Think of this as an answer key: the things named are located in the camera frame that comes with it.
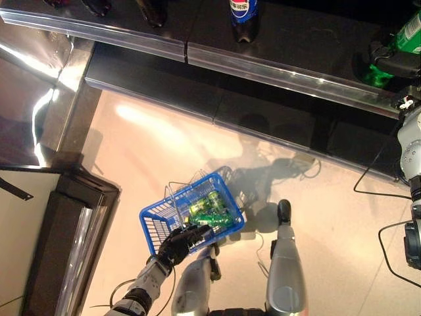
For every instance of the small Pepsi cola bottle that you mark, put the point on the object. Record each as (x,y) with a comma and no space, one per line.
(243,13)
(97,6)

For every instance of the green soda can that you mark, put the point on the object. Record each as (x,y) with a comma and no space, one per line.
(199,207)
(215,199)

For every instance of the green Sprite bottle yellow cap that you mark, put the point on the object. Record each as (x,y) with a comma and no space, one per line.
(408,33)
(210,219)

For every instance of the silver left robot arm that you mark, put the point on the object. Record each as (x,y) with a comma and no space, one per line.
(148,283)

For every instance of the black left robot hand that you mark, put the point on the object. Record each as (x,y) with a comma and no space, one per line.
(174,245)

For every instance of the black shelf bracket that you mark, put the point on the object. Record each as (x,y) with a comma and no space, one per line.
(16,190)

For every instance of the silver right robot leg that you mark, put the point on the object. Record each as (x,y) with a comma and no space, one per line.
(286,270)

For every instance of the silver robot leg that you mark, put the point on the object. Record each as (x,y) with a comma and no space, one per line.
(194,286)
(286,270)

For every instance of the blue plastic shopping basket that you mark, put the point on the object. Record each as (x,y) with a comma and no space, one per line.
(154,227)

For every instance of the silver left robot leg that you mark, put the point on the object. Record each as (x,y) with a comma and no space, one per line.
(194,286)

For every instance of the black robot waist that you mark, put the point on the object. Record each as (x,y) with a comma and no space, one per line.
(237,312)

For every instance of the black shelf board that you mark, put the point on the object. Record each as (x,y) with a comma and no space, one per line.
(296,42)
(115,29)
(296,121)
(148,79)
(65,230)

